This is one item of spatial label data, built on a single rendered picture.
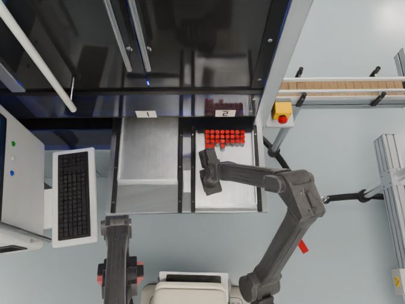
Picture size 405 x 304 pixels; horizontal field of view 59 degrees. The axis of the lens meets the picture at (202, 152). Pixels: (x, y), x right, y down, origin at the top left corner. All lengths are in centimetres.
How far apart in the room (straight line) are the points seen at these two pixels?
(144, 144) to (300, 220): 96
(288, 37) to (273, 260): 65
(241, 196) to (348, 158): 133
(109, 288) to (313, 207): 51
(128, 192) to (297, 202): 91
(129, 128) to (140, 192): 31
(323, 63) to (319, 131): 60
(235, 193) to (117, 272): 79
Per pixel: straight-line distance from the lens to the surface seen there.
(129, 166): 164
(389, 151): 225
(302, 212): 87
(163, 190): 158
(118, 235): 102
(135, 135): 169
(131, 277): 115
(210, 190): 139
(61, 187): 175
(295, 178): 90
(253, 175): 103
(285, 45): 119
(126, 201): 160
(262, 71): 130
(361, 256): 262
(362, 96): 185
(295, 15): 109
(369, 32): 339
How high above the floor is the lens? 240
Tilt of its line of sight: 69 degrees down
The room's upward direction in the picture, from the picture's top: straight up
